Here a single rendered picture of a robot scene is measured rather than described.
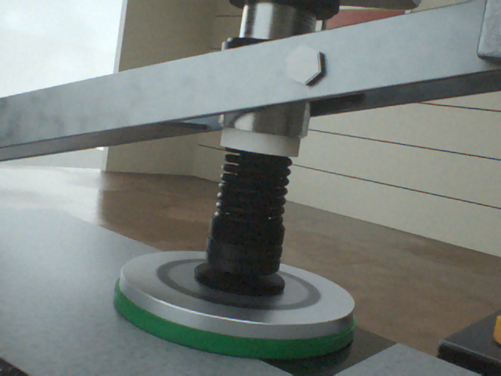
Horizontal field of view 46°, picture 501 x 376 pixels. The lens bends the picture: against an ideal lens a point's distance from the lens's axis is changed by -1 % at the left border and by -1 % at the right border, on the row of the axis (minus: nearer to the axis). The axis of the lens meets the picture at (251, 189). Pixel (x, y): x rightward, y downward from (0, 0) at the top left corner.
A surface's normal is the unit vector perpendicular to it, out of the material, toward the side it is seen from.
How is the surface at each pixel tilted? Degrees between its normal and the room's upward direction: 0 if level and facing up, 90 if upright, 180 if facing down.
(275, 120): 90
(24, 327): 0
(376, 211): 90
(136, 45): 90
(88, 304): 0
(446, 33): 90
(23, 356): 0
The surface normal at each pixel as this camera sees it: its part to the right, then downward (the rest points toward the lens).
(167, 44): 0.72, 0.19
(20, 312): 0.15, -0.98
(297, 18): 0.43, 0.17
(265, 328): 0.22, 0.14
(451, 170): -0.68, -0.02
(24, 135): -0.42, 0.04
